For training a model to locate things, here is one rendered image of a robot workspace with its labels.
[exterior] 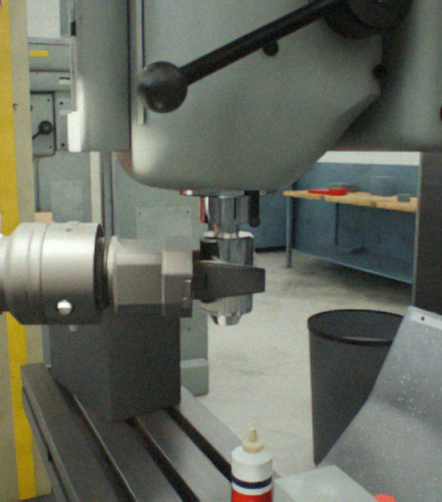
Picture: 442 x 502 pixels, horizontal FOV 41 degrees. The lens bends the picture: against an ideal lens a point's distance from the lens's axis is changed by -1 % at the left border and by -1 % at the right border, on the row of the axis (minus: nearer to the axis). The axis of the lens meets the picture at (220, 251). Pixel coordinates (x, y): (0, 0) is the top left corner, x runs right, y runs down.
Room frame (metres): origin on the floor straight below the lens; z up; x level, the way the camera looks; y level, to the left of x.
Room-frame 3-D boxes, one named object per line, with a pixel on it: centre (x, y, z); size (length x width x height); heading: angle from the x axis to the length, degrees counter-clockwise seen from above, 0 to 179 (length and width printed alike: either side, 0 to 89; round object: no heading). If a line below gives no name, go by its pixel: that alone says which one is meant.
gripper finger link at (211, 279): (0.49, -0.01, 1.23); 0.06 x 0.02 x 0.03; 94
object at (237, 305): (0.52, -0.01, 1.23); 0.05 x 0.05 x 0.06
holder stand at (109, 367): (0.90, 0.17, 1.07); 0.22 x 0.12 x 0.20; 37
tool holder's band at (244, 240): (0.52, -0.01, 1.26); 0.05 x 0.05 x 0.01
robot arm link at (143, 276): (0.51, 0.09, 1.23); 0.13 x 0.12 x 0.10; 4
